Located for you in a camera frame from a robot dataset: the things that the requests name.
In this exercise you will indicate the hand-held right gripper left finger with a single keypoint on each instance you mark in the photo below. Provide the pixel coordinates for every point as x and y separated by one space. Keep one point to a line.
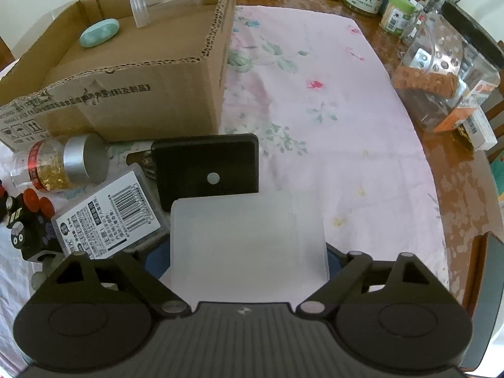
155 262

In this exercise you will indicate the orange blister pack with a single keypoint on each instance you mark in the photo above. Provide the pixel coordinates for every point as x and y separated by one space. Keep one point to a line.
427 80

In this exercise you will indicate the clear jar with white lid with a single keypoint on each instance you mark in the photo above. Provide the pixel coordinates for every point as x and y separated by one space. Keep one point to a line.
165 0

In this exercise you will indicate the gold flake jar silver lid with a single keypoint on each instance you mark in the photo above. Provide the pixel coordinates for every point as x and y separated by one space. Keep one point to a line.
75 159

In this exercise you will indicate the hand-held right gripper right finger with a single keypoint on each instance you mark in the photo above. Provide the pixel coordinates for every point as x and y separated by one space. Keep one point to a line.
334 260

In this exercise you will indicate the translucent white plastic box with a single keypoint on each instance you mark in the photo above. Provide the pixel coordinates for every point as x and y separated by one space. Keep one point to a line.
244 236

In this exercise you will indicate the mint green oval soap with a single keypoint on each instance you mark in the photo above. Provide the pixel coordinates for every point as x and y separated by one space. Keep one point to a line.
99 33

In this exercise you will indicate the large clear container black lid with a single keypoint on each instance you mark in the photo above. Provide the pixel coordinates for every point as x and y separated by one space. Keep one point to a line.
472 31

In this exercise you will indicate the green lid jar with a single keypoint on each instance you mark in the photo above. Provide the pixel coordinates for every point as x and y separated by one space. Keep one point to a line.
397 13

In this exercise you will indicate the clear card box barcode label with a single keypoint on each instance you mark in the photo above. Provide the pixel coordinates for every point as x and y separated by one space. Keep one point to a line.
114 212

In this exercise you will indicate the pink floral cloth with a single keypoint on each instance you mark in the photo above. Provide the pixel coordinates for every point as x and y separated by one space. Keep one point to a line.
315 126

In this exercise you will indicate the black square box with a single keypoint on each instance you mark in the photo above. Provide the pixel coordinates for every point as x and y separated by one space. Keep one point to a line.
197 161

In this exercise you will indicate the small white box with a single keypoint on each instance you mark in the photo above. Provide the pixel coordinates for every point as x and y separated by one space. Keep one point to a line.
481 130

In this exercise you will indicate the cardboard box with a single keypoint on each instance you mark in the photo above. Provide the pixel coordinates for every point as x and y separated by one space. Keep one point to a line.
157 86

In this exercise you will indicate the silver blister pack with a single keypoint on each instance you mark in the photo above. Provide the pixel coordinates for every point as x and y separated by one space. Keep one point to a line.
433 57

